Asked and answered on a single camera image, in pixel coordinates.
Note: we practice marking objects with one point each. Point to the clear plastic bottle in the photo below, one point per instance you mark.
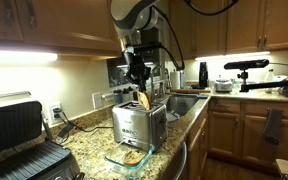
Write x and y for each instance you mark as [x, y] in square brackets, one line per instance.
[269, 75]

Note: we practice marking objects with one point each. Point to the stainless steel sink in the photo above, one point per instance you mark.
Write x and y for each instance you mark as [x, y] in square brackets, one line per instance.
[180, 104]

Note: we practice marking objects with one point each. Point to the loose black plug adapter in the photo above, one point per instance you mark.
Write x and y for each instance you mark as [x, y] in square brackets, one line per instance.
[65, 131]

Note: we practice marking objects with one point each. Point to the small white countertop appliance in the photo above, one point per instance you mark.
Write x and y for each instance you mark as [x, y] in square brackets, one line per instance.
[223, 86]

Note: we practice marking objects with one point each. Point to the dark topped spice jars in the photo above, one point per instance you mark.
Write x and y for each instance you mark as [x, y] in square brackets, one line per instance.
[125, 95]

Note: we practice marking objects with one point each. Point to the black stereo camera on mount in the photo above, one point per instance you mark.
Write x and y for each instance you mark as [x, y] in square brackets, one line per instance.
[247, 64]

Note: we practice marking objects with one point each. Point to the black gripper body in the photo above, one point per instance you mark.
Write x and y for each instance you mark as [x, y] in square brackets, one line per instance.
[137, 68]

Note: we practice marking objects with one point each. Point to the white light switch plate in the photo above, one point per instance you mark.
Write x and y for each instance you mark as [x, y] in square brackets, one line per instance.
[97, 100]

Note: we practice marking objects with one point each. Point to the white paper towel roll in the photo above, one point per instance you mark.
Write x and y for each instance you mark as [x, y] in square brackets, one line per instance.
[175, 80]

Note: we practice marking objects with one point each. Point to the stainless steel two-slot toaster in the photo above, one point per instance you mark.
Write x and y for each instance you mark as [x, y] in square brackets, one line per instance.
[139, 128]

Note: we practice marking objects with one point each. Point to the dark hanging dish towel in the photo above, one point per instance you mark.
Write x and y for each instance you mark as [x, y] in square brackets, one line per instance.
[272, 126]

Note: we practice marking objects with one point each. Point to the tall black canister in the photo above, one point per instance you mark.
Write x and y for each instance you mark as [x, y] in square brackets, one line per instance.
[203, 75]

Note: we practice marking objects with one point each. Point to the white wall outlet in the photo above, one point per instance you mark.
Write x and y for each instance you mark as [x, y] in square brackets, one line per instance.
[55, 113]

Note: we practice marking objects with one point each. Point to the clear glass food container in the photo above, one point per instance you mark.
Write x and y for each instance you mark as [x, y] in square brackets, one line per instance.
[130, 163]

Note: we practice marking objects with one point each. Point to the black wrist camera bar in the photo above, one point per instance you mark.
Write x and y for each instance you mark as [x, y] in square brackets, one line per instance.
[145, 47]

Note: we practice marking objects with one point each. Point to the clear lid with blue seal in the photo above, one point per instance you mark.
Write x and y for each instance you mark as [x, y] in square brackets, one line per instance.
[173, 117]

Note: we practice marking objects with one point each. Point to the wooden wall cabinets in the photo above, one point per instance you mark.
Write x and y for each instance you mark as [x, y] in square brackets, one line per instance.
[237, 26]
[50, 23]

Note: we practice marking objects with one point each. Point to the black panini grill press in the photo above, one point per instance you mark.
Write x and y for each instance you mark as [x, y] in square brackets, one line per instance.
[20, 143]

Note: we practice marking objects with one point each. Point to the chrome sink faucet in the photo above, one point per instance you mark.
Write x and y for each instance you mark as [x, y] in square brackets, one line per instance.
[153, 83]

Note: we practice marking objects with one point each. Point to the wooden base cabinets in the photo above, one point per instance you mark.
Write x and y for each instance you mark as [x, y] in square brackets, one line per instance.
[250, 133]

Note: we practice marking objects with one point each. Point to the brown bread slice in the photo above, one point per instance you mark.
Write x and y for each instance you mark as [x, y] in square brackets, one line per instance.
[134, 158]
[144, 100]

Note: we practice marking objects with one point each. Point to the under-cabinet light strip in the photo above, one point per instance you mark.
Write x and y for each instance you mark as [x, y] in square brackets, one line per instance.
[17, 56]
[234, 55]

